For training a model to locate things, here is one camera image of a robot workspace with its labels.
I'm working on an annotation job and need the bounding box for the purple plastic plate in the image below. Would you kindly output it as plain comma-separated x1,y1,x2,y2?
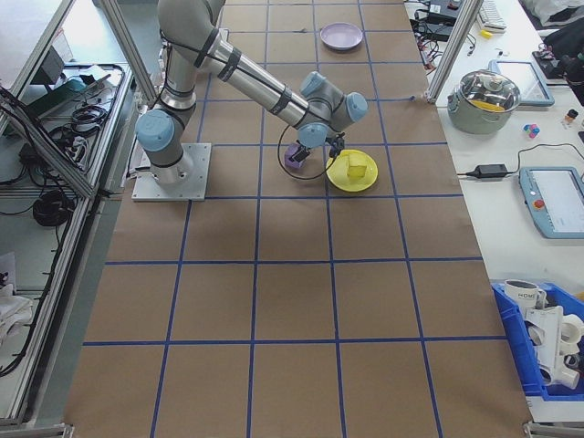
318,22,365,51

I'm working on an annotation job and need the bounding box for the black coiled cable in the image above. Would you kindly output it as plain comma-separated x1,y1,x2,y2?
32,189,77,228

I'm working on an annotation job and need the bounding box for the blue plastic bin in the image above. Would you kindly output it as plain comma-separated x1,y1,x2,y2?
491,281,584,402

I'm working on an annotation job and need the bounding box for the purple foam block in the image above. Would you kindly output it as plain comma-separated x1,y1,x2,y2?
283,141,312,171

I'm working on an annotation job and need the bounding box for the steel pot with glass lid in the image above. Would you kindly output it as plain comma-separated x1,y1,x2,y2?
446,68,523,135

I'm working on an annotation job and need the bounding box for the white printed mug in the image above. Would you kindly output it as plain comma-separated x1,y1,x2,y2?
503,278,548,312

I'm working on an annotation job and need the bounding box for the white keyboard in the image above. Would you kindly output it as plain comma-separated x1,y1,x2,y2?
476,0,508,31

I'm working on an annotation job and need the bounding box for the black power adapter with cable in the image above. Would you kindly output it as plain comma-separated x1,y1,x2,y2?
457,143,584,180

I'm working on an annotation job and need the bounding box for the black board with red parts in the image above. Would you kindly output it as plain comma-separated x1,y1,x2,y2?
532,47,557,74

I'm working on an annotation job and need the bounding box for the black cable bundle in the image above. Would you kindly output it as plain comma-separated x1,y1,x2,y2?
68,102,110,133

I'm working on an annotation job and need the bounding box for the white plastic pipe fitting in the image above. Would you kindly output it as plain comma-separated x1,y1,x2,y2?
524,304,584,390

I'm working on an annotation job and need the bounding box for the aluminium rail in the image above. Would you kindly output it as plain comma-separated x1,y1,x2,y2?
524,422,584,438
0,422,74,438

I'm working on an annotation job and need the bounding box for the white plastic bag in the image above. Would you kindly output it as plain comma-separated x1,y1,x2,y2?
524,0,584,26

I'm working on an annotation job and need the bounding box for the yellow foam block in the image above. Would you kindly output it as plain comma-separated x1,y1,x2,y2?
345,153,369,180

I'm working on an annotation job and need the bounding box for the light blue teach pendant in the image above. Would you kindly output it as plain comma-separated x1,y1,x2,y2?
518,165,584,239
487,58,556,109

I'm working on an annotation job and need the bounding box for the green flat case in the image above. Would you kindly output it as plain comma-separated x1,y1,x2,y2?
43,63,113,110

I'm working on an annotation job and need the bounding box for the grey metal box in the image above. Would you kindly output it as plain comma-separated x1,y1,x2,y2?
36,45,68,86

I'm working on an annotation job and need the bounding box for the metal bar V-shaped frame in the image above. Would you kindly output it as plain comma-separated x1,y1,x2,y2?
0,0,138,425

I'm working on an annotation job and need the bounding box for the white cloth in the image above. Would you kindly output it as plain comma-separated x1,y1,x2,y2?
0,253,36,352

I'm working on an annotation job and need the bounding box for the white square base plate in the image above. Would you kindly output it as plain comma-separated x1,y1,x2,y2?
131,142,214,203

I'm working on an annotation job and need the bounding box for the black computer with white label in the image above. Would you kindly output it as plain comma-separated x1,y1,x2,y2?
426,0,463,22

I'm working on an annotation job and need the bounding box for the yellow plastic plate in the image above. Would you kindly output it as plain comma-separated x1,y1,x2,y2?
325,148,381,193

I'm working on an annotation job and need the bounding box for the black power brick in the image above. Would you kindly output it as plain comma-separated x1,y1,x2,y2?
422,22,457,41

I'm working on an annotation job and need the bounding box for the black fabric bundle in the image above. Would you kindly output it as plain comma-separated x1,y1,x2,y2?
542,20,584,54

